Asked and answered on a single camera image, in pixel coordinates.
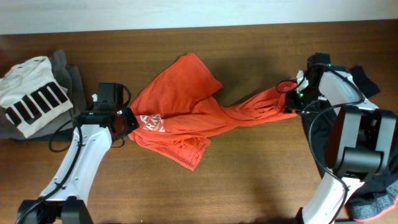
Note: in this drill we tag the white shirt with black letters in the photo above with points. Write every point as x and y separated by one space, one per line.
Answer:
31 95

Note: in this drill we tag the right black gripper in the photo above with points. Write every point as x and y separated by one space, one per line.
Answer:
290 102

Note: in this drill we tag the grey folded garment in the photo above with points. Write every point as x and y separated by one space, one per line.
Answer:
68 77

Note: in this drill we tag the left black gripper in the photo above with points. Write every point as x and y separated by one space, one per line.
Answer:
132 121

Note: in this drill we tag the dark folded garment under pile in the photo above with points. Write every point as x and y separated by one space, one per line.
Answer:
61 136

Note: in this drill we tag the orange t-shirt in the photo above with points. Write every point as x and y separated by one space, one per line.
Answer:
177 112

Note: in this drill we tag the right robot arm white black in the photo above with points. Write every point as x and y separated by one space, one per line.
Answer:
358 146

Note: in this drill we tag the black garment with grey band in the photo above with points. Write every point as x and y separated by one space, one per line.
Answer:
379 194

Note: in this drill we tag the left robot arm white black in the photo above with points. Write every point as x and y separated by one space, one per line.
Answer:
66 196

